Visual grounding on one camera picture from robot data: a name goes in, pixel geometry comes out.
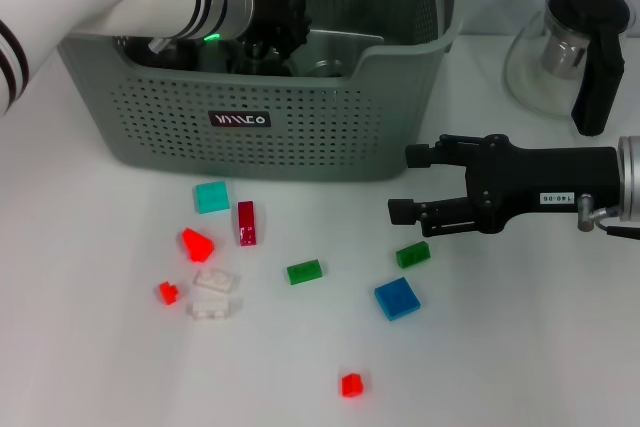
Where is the green toy brick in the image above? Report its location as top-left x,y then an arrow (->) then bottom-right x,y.
396,240 -> 432,269
286,259 -> 324,287

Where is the small red toy brick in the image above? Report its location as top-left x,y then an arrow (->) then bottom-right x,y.
341,371 -> 365,398
158,281 -> 180,306

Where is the grey perforated storage bin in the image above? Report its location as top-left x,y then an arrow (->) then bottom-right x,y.
57,0 -> 464,183

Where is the red sloped toy brick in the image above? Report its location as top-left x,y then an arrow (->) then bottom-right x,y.
180,226 -> 216,264

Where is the teal toy brick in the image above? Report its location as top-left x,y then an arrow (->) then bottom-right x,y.
193,180 -> 232,215

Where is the black ceramic teapot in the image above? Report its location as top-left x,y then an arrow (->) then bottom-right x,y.
122,36 -> 201,71

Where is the glass teapot with black handle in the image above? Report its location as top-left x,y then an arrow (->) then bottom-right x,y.
503,0 -> 634,137

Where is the blue square toy brick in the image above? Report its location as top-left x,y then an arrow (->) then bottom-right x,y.
374,276 -> 422,322

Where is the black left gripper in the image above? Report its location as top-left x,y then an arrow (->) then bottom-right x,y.
242,0 -> 309,61

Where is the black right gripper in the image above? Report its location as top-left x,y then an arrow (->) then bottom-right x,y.
387,134 -> 623,240

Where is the dark red toy brick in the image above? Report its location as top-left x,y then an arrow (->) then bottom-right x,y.
237,200 -> 261,247

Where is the right gripper cable with connector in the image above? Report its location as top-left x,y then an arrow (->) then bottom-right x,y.
577,194 -> 640,241

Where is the white flat toy brick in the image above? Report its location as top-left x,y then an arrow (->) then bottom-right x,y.
192,268 -> 241,294
187,298 -> 236,321

